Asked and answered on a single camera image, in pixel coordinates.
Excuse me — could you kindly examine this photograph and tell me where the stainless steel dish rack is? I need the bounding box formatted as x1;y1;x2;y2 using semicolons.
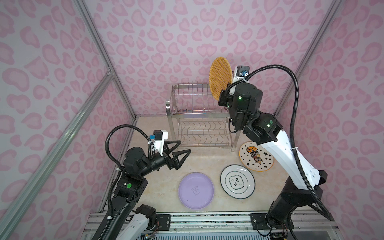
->
165;83;240;152

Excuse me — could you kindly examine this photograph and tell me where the white plate dark rim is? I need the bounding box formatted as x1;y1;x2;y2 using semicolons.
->
220;165;256;200

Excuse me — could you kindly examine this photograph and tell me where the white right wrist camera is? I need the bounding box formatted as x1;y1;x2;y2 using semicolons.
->
232;65;250;84

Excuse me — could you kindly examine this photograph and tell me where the orange rimmed star plate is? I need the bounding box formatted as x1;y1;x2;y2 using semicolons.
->
239;142;275;172

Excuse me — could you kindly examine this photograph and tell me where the black left corrugated cable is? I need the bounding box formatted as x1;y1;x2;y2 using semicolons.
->
97;124;151;240

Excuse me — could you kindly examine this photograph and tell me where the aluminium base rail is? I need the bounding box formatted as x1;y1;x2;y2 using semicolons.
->
80;209;343;240

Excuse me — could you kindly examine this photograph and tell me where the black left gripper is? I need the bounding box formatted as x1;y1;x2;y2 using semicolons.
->
139;140;191;180

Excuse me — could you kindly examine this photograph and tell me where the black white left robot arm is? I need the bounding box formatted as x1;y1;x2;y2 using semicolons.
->
93;141;192;240

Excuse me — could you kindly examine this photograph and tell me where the black right corrugated cable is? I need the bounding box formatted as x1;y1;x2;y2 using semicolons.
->
226;64;334;221

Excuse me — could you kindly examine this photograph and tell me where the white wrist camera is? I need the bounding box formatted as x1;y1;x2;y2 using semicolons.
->
150;130;169;156
232;65;250;84

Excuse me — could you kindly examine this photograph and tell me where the black corrugated cable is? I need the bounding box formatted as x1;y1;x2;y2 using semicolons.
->
97;124;151;240
226;64;334;221

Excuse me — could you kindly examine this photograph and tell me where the brown woven bamboo plate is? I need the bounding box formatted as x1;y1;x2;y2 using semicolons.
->
209;57;233;101

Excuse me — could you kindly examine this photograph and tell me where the purple bear plate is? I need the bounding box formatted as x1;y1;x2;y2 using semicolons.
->
178;172;215;210

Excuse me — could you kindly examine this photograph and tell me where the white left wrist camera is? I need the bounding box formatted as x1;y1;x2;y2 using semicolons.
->
150;130;169;156

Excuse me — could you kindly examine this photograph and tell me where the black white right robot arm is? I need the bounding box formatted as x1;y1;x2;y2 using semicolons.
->
218;81;333;229

